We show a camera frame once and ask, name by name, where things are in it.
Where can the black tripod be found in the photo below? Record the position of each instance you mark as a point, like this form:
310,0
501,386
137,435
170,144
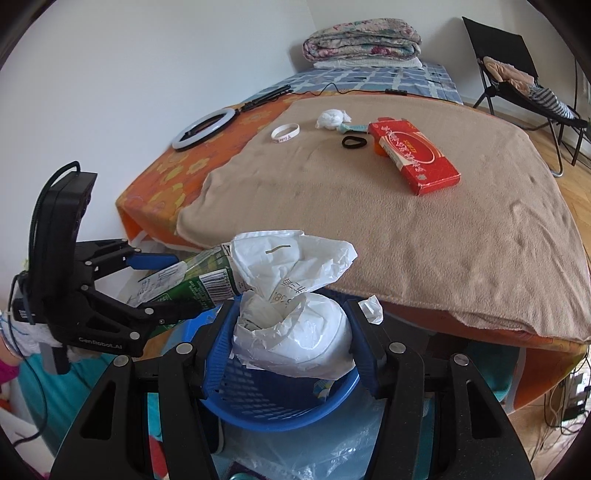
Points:
263,97

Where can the black folding chair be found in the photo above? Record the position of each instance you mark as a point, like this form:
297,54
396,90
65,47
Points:
498,41

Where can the power strip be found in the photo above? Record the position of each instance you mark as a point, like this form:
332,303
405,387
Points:
577,392

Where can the blue plastic basket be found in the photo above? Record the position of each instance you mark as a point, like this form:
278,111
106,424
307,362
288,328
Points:
277,410

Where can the small black remote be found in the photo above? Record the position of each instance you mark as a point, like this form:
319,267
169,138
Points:
396,92

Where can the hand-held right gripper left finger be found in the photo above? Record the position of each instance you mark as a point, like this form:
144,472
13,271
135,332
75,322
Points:
217,350

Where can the orange flowered bed sheet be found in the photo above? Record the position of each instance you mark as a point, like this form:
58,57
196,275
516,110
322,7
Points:
184,161

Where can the white folded pillow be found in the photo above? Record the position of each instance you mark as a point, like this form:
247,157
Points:
369,63

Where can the clear plastic bag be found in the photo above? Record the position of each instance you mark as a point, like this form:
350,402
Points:
300,452

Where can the white rubber wristband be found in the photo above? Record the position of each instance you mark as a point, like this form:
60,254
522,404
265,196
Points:
281,138

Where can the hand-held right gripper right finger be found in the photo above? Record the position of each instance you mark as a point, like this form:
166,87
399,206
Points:
364,341

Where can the folded floral quilt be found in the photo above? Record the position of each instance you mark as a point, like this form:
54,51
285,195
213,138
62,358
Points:
360,39

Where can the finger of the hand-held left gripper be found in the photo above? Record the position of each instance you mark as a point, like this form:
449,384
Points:
171,311
152,263

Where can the red cardboard box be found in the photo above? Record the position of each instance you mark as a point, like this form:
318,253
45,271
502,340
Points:
415,157

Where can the blue checkered sheet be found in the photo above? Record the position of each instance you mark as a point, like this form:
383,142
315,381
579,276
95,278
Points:
369,79

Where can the teal cloth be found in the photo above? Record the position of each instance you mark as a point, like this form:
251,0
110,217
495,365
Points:
60,406

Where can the striped garment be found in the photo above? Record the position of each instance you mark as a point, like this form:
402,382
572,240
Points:
554,104

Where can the beige garment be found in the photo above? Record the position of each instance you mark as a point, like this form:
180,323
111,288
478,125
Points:
508,74

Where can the white tissue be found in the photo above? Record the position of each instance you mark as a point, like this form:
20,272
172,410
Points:
330,119

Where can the green drink carton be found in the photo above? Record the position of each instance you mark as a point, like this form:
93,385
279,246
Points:
203,272

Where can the beige fleece blanket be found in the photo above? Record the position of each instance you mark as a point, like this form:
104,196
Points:
369,230

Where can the white plastic bag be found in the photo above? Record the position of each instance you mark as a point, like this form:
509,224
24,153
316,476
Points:
286,341

